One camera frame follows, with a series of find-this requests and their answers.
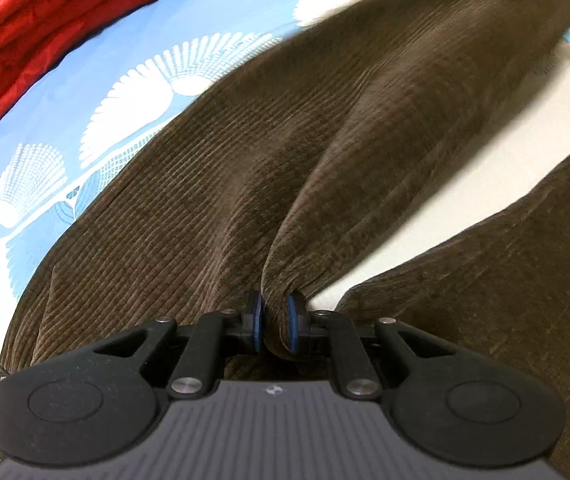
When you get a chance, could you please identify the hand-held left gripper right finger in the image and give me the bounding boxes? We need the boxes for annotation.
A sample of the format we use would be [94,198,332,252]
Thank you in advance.
[285,292,448,401]

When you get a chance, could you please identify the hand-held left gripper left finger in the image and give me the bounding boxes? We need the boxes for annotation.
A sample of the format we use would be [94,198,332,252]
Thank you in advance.
[92,292,266,402]

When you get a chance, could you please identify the brown corduroy pants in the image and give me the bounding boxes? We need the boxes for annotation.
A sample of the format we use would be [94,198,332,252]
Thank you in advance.
[0,0,570,468]

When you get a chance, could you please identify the blue white printed bed sheet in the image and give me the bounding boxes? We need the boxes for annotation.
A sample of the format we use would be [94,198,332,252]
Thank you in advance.
[0,0,570,391]

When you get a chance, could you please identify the red folded blanket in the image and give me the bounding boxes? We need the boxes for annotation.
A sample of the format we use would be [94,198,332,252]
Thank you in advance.
[0,0,192,122]

